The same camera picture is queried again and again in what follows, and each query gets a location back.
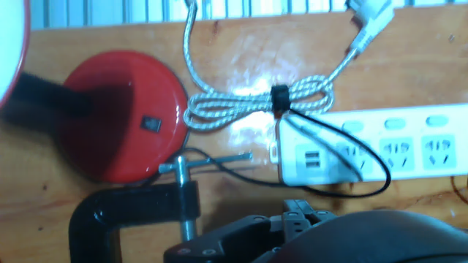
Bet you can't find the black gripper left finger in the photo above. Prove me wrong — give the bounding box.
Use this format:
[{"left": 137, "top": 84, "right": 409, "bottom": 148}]
[{"left": 164, "top": 199, "right": 301, "bottom": 263}]

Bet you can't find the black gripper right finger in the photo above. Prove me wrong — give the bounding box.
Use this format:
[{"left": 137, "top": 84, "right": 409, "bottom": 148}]
[{"left": 298, "top": 199, "right": 337, "bottom": 235}]

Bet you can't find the white power strip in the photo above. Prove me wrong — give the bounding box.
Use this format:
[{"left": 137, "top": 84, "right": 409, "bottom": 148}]
[{"left": 269, "top": 103, "right": 468, "bottom": 187}]

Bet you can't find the red gooseneck desk lamp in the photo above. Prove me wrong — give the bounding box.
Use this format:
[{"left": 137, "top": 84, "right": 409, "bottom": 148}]
[{"left": 0, "top": 0, "right": 191, "bottom": 186}]

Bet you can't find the black C-clamp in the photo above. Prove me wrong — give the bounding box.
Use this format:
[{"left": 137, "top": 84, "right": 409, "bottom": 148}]
[{"left": 68, "top": 152, "right": 253, "bottom": 263}]

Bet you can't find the glossy wooden board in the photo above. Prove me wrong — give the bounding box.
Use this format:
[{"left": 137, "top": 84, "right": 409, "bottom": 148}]
[{"left": 0, "top": 3, "right": 468, "bottom": 263}]

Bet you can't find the braided iron cord white plug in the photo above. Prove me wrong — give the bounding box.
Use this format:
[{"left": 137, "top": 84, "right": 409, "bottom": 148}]
[{"left": 182, "top": 0, "right": 396, "bottom": 132}]

